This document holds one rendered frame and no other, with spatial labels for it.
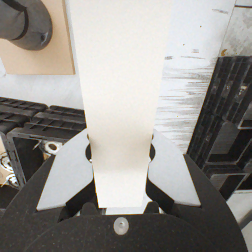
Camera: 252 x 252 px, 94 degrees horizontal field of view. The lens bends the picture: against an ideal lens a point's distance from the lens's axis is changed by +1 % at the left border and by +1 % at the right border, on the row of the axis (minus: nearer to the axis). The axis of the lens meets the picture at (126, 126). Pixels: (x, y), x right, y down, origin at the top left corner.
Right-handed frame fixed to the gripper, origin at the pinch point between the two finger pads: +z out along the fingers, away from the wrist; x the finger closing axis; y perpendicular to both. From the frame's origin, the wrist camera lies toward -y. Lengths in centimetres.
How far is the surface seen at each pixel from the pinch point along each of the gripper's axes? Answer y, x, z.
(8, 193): 46, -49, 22
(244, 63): -8, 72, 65
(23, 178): 27.6, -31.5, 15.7
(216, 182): 93, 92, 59
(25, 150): 18.6, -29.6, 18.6
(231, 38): -26, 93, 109
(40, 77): -0.2, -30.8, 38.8
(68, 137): 12.4, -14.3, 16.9
